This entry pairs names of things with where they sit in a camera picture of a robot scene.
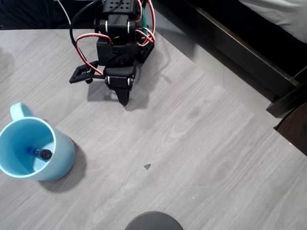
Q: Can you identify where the black camera cable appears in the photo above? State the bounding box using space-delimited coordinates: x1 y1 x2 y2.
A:
69 0 104 45

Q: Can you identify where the thin white cable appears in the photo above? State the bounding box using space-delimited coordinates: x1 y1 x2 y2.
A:
55 0 72 25

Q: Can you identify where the black fabric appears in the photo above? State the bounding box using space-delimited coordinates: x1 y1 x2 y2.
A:
0 0 104 31

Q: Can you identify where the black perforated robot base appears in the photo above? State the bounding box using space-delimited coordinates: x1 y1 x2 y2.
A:
136 40 155 63

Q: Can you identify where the brown round wooden furniture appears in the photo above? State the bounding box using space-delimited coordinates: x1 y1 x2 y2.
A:
273 102 307 155

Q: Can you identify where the red white servo cable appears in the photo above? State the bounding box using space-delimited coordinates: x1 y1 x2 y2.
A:
75 33 113 77
134 0 156 46

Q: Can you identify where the dark wooden bed frame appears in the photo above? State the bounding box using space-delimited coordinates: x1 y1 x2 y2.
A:
148 0 307 118

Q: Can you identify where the dark grey round disc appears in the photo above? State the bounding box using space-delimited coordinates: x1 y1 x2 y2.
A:
124 211 184 230

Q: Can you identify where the black gripper camera mount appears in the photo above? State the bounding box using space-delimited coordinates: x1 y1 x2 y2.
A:
69 61 106 84

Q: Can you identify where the light blue ceramic mug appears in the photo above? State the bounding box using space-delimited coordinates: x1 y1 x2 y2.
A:
0 102 76 181

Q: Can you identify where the blue and black Crayola marker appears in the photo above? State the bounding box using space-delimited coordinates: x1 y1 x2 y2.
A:
27 147 53 161

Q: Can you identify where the white bed sheet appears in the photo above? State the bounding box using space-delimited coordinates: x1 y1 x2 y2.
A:
239 0 307 44

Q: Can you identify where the green clamp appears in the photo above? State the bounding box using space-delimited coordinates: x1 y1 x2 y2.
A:
140 7 151 36

